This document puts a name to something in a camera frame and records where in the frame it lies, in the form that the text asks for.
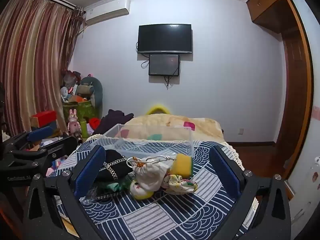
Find yellow and white plush toy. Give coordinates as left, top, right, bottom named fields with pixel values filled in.
left=129, top=180, right=154, bottom=200

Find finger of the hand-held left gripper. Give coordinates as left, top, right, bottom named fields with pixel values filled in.
left=7, top=135, right=79, bottom=179
left=9, top=126, right=54, bottom=153

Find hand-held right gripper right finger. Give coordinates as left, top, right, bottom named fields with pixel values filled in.
left=209, top=145, right=292, bottom=240

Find clear plastic bag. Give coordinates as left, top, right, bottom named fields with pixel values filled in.
left=79, top=185, right=121, bottom=204

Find striped curtain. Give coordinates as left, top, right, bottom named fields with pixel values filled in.
left=0, top=0, right=84, bottom=137

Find yellow ring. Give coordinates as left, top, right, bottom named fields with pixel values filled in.
left=146, top=103, right=172, bottom=115

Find clear plastic storage box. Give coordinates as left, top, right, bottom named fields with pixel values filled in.
left=90, top=124, right=195, bottom=159

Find yellow sponge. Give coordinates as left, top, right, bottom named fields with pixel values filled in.
left=170, top=154, right=193, bottom=177

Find pile of toys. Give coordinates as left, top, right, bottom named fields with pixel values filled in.
left=60, top=70, right=95, bottom=103

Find green storage box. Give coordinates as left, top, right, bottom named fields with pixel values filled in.
left=62, top=100, right=97, bottom=124

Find white air conditioner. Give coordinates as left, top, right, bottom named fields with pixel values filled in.
left=84, top=0, right=131, bottom=22

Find dark purple clothes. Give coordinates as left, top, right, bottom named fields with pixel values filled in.
left=94, top=109, right=134, bottom=136

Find black bag with chain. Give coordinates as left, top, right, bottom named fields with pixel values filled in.
left=94, top=149, right=134, bottom=181

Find grey plush pillow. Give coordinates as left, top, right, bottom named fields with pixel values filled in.
left=80, top=76, right=104, bottom=117

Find black wall television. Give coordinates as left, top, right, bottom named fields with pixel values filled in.
left=137, top=24, right=193, bottom=54

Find wooden door frame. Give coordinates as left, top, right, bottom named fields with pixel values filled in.
left=274, top=0, right=314, bottom=180

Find green cloth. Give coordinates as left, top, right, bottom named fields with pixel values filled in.
left=106, top=181, right=130, bottom=193

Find wooden overhead cabinet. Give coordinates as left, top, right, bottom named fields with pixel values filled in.
left=246, top=0, right=297, bottom=34

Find floral cloth scrunchie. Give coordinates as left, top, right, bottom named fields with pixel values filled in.
left=161, top=174, right=198, bottom=195

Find pink rabbit toy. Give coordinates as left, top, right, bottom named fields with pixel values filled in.
left=67, top=108, right=82, bottom=134

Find white drawstring pouch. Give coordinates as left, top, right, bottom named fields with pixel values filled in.
left=127, top=156, right=173, bottom=192

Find small black wall monitor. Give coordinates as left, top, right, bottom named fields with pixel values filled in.
left=148, top=53, right=180, bottom=76

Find cream printed blanket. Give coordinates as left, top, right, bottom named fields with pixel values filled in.
left=120, top=114, right=224, bottom=142

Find red box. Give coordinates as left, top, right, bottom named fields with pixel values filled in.
left=30, top=110, right=58, bottom=127

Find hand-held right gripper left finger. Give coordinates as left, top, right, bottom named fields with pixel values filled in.
left=24, top=145, right=108, bottom=240

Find white door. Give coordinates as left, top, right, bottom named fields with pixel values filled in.
left=286, top=0, right=320, bottom=222

